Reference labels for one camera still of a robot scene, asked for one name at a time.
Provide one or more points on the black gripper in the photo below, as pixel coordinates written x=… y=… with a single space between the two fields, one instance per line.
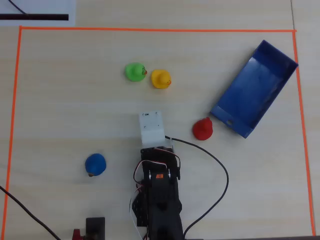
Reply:
x=167 y=151

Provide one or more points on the yellow rubber duck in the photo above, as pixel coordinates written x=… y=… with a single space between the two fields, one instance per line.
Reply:
x=160 y=78

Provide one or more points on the green rubber duck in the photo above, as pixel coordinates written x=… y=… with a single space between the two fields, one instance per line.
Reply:
x=134 y=72

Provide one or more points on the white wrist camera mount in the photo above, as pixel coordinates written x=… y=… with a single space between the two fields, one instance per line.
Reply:
x=151 y=125

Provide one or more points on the blue open box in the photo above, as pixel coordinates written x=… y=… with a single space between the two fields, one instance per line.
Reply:
x=252 y=90

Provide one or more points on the black table clamp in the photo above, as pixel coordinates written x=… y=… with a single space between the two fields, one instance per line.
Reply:
x=95 y=225

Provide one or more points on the red rubber duck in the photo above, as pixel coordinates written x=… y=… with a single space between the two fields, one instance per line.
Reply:
x=202 y=128

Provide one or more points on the blue rubber duck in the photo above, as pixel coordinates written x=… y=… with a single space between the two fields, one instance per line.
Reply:
x=95 y=163

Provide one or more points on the white paper sheet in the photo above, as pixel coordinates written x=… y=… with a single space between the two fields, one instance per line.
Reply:
x=50 y=6

